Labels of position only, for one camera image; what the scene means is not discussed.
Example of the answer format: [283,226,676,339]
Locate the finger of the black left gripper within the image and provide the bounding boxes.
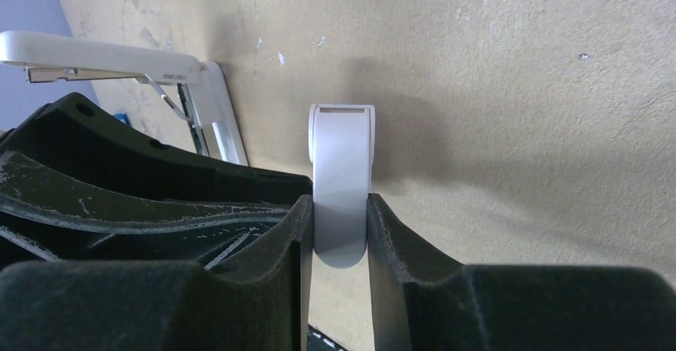
[1,152,292,275]
[1,93,312,205]

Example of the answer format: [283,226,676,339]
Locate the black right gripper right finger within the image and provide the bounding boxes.
[367,194,675,350]

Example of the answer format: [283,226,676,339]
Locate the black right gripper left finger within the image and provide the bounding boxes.
[1,195,312,350]

